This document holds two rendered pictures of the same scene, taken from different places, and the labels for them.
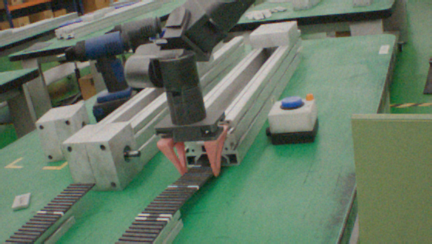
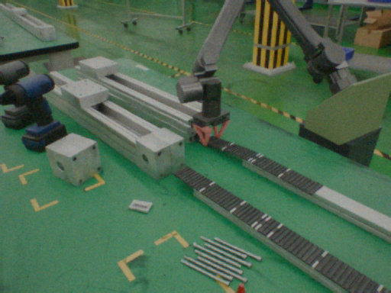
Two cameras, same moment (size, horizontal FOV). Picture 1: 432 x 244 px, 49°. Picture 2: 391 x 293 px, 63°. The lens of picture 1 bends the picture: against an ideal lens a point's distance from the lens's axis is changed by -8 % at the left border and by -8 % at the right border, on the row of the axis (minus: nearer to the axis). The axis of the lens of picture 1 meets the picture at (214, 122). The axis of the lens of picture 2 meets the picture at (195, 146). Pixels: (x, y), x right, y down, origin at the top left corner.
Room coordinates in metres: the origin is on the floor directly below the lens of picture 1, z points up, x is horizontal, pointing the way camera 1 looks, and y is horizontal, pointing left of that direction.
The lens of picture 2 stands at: (0.42, 0.84, 1.31)
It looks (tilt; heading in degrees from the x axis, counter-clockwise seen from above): 31 degrees down; 297
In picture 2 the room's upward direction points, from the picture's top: 2 degrees counter-clockwise
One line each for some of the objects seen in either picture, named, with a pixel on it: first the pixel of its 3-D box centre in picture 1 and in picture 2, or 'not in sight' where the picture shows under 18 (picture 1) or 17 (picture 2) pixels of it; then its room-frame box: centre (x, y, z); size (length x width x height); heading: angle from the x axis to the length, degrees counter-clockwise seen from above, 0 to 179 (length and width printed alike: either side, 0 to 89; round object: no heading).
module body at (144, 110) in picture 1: (187, 86); (88, 108); (1.26, 0.05, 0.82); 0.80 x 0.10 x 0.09; 159
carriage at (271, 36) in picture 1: (275, 38); (99, 69); (1.42, -0.22, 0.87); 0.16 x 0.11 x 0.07; 159
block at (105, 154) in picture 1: (108, 156); (164, 151); (0.84, 0.20, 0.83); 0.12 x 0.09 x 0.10; 69
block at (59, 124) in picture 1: (70, 131); (78, 156); (1.05, 0.32, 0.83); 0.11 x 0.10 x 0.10; 84
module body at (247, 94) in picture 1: (259, 79); (131, 94); (1.19, -0.13, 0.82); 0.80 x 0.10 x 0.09; 159
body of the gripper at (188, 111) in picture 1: (187, 107); (211, 107); (0.77, 0.04, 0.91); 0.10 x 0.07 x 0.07; 69
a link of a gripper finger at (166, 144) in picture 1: (187, 150); (208, 130); (0.77, 0.05, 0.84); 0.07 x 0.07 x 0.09; 69
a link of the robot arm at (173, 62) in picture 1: (176, 70); (209, 88); (0.77, 0.04, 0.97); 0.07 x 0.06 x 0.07; 50
